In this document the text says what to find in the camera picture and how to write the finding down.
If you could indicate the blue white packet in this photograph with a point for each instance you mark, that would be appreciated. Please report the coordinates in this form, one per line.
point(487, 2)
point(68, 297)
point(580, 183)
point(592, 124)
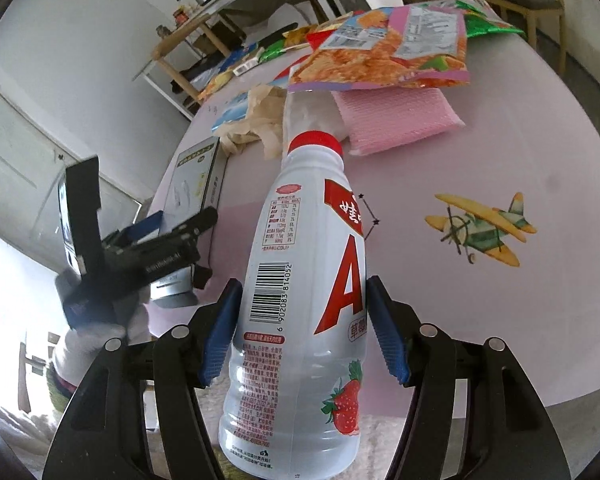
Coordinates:
point(232, 110)

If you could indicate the white panelled door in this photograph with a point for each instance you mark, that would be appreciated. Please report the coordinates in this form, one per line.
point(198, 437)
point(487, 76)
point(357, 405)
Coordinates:
point(20, 160)

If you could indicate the white shelf table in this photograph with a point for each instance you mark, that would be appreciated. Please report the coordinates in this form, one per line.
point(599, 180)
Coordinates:
point(260, 2)

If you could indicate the green snack packet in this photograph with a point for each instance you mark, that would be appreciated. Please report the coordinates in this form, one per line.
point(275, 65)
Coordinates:
point(485, 22)

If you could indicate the orange blue snack packet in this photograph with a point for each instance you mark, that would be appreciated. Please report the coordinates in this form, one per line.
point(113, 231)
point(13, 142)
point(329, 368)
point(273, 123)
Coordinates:
point(360, 30)

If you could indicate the beige paper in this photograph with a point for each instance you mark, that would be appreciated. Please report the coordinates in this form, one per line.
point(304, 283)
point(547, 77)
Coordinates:
point(260, 115)

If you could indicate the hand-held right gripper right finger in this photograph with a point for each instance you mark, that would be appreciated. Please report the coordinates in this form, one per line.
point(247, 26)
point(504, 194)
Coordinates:
point(387, 335)

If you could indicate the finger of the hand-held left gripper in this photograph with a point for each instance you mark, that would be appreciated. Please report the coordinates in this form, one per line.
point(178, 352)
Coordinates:
point(195, 222)
point(145, 227)

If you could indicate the wooden chair curved back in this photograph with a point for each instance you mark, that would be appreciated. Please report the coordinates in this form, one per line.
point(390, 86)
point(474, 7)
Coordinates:
point(180, 35)

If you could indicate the pile of small snack packets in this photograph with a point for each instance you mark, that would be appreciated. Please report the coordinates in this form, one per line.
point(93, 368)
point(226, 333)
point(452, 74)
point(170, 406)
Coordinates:
point(275, 50)

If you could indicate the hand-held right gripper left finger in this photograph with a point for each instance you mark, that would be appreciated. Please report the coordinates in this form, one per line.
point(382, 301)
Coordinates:
point(222, 332)

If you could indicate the pink mesh sponge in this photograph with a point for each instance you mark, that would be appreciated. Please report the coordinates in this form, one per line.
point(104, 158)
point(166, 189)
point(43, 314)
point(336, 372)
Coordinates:
point(395, 115)

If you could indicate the white printed carton box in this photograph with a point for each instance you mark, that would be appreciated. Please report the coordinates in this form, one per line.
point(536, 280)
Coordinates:
point(192, 180)

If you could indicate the white drink bottle red cap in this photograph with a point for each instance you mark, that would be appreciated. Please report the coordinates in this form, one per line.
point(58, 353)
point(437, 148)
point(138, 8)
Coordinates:
point(290, 270)

